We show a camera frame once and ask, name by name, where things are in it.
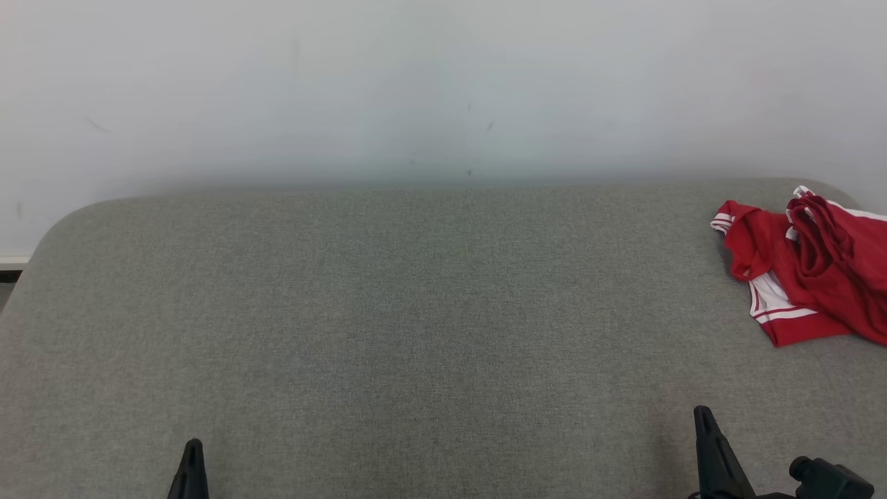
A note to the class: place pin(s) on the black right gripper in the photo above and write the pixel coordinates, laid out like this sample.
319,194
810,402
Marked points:
828,482

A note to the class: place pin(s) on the red and white shorts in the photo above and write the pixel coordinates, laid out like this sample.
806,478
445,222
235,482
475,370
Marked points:
845,270

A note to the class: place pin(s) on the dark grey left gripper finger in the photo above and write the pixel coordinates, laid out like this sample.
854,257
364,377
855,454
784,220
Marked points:
190,478

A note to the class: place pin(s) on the red basketball jersey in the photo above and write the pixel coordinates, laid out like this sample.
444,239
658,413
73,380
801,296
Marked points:
769,277

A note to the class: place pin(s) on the dark wall baseboard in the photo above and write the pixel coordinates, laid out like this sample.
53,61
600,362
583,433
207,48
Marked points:
12,267

